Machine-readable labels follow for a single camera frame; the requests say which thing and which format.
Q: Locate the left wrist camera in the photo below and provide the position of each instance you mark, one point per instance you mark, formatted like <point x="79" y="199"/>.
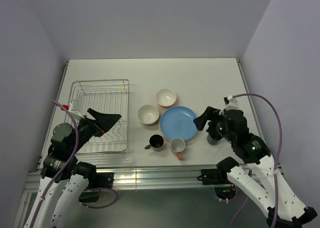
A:
<point x="74" y="108"/>

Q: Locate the beige bowl white inside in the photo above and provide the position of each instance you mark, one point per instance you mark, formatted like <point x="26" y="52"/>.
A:
<point x="148" y="115"/>

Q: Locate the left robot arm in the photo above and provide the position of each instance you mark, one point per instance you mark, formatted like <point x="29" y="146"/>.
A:
<point x="63" y="177"/>

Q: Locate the orange bowl white inside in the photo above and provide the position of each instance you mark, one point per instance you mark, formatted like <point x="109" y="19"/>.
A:
<point x="165" y="98"/>

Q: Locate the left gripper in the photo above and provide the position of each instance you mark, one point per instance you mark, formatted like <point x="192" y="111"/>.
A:
<point x="104" y="121"/>

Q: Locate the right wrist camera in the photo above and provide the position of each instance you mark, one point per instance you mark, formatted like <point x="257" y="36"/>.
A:
<point x="230" y="103"/>

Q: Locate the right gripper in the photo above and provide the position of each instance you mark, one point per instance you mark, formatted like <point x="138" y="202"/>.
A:
<point x="211" y="114"/>

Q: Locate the blue plate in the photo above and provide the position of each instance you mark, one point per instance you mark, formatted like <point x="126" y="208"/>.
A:
<point x="178" y="122"/>

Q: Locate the wire dish rack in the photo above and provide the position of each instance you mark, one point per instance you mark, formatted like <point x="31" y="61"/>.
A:
<point x="106" y="103"/>

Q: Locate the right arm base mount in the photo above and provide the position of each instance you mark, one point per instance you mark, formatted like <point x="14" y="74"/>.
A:
<point x="224" y="190"/>

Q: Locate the aluminium frame rail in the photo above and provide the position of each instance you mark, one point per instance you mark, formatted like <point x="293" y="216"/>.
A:
<point x="167" y="177"/>

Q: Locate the brown mug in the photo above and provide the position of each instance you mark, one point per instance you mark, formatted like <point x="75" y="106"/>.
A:
<point x="155" y="143"/>

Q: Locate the dark blue mug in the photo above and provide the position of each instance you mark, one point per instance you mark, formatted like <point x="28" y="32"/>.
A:
<point x="213" y="140"/>

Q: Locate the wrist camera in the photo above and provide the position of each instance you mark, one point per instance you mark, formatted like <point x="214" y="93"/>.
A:
<point x="74" y="108"/>
<point x="230" y="103"/>

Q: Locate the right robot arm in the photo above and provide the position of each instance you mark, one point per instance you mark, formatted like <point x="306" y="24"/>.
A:
<point x="272" y="194"/>

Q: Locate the pink mug white inside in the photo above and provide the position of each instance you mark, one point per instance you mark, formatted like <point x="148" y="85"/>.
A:
<point x="177" y="146"/>

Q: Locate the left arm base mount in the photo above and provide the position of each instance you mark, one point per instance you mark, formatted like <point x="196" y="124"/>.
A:
<point x="101" y="180"/>

